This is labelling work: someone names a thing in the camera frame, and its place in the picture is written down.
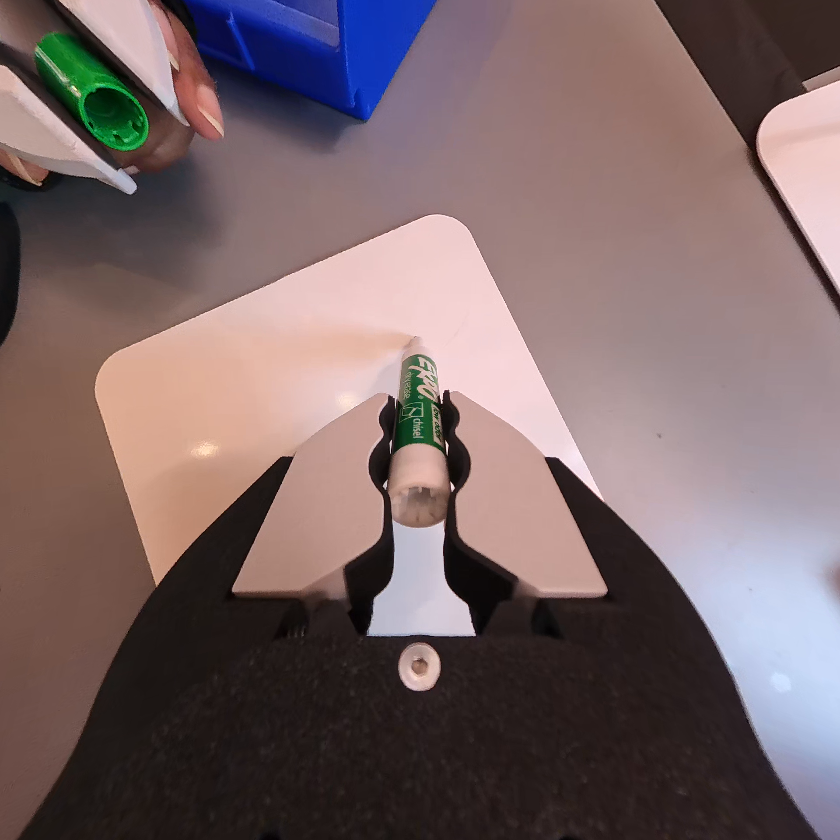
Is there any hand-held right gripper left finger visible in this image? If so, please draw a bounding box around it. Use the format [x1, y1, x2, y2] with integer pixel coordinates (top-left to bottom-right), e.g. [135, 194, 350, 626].
[233, 392, 399, 635]

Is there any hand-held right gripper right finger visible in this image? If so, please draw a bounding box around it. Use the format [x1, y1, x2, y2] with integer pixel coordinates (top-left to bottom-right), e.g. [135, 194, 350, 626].
[441, 390, 609, 635]

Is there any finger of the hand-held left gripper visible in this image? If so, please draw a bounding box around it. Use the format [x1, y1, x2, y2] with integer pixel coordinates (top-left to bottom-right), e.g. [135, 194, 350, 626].
[51, 0, 193, 127]
[0, 42, 139, 196]

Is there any green marker cap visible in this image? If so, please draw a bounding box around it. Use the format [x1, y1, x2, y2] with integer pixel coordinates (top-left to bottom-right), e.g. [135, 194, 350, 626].
[34, 32, 151, 154]

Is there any white whiteboard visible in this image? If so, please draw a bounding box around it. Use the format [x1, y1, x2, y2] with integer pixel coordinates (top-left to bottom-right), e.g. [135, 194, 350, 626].
[95, 214, 605, 637]

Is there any green whiteboard marker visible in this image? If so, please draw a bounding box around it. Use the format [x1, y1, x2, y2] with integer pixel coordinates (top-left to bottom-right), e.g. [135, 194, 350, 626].
[386, 335, 454, 529]

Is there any blue plastic bin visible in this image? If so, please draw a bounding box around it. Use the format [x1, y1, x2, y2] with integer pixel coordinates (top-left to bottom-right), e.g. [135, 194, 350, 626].
[182, 0, 423, 123]

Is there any person's left hand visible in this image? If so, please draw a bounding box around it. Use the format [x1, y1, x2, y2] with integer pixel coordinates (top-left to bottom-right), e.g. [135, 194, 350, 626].
[131, 0, 226, 173]

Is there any black mesh cushion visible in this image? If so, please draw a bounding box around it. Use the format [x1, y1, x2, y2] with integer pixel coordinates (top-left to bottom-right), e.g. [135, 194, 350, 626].
[0, 202, 22, 347]

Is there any white document stand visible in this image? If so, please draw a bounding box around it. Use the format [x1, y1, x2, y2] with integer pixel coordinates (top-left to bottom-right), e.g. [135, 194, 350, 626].
[756, 66, 840, 298]

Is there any black table mat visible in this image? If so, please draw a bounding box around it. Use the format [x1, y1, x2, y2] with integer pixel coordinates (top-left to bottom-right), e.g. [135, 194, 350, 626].
[656, 0, 840, 152]

